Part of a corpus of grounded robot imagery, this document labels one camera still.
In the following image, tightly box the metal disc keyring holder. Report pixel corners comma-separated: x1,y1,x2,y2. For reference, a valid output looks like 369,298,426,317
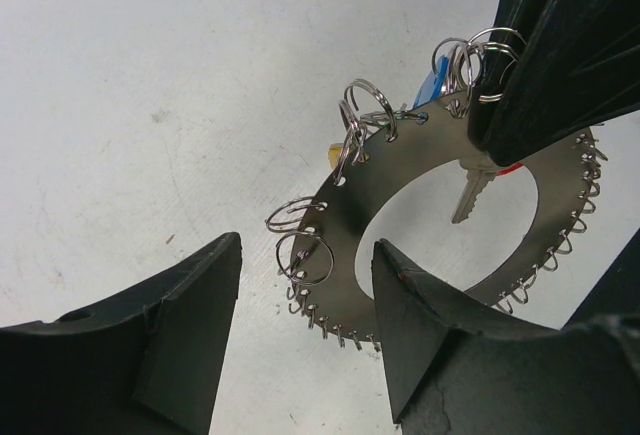
264,27,610,354

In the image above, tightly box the yellow tagged key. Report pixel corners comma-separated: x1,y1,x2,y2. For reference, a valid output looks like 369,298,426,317
328,142,370,170

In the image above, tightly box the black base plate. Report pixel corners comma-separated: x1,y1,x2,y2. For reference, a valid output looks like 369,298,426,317
566,232,640,326

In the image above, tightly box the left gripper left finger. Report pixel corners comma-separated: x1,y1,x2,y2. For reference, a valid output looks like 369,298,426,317
1,232,242,434

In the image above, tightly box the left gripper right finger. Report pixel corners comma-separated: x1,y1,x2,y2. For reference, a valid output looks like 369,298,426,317
372,240,639,434

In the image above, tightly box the blue tagged key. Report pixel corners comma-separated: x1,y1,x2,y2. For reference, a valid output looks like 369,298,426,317
413,55,449,108

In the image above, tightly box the red tagged key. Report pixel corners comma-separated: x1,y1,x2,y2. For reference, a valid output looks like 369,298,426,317
451,154,523,224

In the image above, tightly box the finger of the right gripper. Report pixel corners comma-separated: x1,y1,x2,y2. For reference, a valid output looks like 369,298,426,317
487,0,639,165
468,0,575,151

